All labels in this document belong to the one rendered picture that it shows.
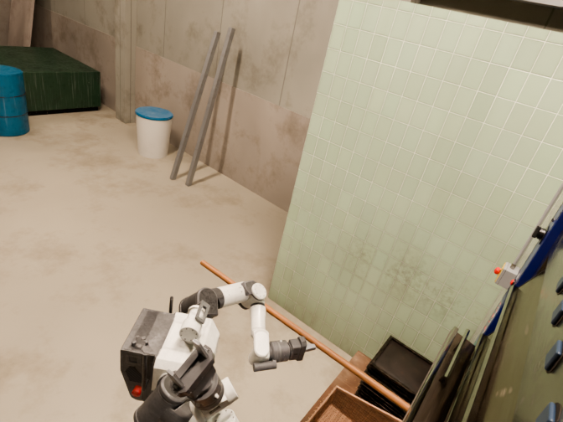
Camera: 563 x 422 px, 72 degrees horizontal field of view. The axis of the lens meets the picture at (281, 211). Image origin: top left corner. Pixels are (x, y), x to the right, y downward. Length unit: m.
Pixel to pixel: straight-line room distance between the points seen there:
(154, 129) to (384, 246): 4.06
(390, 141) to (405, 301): 1.15
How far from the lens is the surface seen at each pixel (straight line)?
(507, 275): 2.32
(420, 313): 3.00
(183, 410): 1.33
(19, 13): 10.40
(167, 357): 1.40
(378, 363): 2.29
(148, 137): 6.04
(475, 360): 1.70
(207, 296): 1.59
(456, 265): 2.75
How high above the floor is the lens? 2.49
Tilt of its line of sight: 29 degrees down
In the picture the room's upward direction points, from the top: 13 degrees clockwise
